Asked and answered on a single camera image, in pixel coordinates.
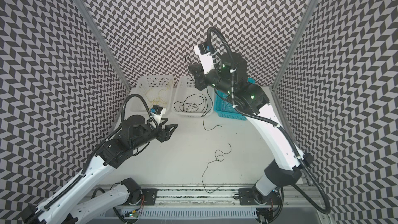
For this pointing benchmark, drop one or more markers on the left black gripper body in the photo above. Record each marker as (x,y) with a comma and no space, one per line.
(148,132)

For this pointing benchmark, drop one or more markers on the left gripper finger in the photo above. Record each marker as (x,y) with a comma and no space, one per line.
(162,122)
(168,131)

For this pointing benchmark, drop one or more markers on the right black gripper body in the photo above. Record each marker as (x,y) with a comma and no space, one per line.
(199,76)

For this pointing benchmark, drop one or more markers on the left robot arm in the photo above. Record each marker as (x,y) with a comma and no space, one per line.
(139,126)

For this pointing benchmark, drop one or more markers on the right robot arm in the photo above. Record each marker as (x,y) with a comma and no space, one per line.
(249,100)

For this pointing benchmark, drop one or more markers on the teal plastic basket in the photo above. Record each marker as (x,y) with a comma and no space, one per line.
(224,109)

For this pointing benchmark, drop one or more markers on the middle white plastic basket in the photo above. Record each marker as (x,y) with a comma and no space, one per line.
(190,102)

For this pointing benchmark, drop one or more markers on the white plastic basket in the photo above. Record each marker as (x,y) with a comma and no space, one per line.
(190,102)
(156,90)

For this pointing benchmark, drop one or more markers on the left white plastic basket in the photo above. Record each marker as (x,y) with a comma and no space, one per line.
(156,90)

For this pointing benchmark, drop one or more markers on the small circuit board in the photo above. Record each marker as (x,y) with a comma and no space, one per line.
(132,214)

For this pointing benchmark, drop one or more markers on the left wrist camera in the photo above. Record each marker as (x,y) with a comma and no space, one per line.
(157,113)

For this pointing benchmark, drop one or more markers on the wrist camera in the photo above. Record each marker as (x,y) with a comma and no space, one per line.
(157,113)
(207,58)

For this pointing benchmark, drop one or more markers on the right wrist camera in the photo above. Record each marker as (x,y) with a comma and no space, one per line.
(207,58)

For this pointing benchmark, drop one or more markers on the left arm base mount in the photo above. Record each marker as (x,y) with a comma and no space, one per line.
(146,196)

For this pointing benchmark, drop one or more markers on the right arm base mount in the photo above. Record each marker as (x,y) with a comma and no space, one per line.
(247,196)

